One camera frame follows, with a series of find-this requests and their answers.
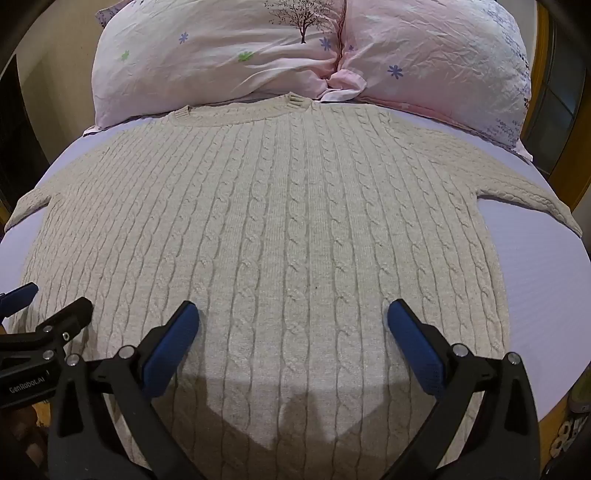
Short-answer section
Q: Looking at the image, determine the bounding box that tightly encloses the pink floral pillow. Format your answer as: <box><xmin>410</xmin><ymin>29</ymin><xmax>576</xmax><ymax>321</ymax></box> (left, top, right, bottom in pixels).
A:
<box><xmin>318</xmin><ymin>0</ymin><xmax>533</xmax><ymax>160</ymax></box>
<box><xmin>91</xmin><ymin>0</ymin><xmax>347</xmax><ymax>130</ymax></box>

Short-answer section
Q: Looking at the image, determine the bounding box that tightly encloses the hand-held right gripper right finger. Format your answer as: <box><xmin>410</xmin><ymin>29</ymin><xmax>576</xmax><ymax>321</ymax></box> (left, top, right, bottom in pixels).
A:
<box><xmin>382</xmin><ymin>299</ymin><xmax>541</xmax><ymax>480</ymax></box>

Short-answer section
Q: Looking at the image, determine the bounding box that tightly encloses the yellow-framed window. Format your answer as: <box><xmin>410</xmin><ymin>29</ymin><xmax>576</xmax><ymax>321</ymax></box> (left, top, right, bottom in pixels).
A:
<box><xmin>519</xmin><ymin>4</ymin><xmax>591</xmax><ymax>213</ymax></box>

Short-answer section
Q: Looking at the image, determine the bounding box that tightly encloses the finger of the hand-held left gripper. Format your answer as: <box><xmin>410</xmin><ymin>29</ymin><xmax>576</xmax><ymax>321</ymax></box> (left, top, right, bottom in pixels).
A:
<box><xmin>0</xmin><ymin>283</ymin><xmax>40</xmax><ymax>319</ymax></box>
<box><xmin>0</xmin><ymin>296</ymin><xmax>94</xmax><ymax>370</ymax></box>

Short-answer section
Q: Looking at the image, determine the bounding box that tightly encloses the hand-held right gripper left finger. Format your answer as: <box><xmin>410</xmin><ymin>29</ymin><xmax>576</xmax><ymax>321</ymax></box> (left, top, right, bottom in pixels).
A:
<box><xmin>47</xmin><ymin>300</ymin><xmax>206</xmax><ymax>480</ymax></box>

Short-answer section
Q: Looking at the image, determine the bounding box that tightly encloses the beige cable-knit sweater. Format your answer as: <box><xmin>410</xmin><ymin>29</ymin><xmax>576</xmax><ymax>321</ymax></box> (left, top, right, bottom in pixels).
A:
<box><xmin>4</xmin><ymin>92</ymin><xmax>583</xmax><ymax>467</ymax></box>

